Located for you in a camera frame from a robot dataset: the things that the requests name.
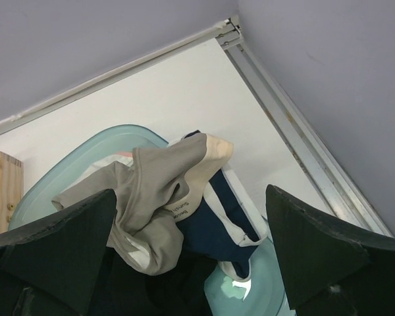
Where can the navy underwear white trim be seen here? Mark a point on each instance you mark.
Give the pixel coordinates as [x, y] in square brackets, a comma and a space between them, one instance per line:
[226, 225]

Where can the black underwear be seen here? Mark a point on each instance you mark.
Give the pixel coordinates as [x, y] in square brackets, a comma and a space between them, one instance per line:
[121, 290]

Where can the teal plastic basin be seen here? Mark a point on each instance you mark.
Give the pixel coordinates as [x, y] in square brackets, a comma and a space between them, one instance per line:
[263, 294]

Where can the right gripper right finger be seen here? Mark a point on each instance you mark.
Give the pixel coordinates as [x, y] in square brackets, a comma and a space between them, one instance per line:
[329, 266]

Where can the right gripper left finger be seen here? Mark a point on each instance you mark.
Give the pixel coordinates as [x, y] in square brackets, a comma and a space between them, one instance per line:
[50, 266]

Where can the light pink underwear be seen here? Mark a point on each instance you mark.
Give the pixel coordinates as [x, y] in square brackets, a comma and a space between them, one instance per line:
[126, 158]

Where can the wooden clothes rack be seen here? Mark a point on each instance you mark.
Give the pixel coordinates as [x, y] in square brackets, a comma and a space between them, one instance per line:
[11, 188]

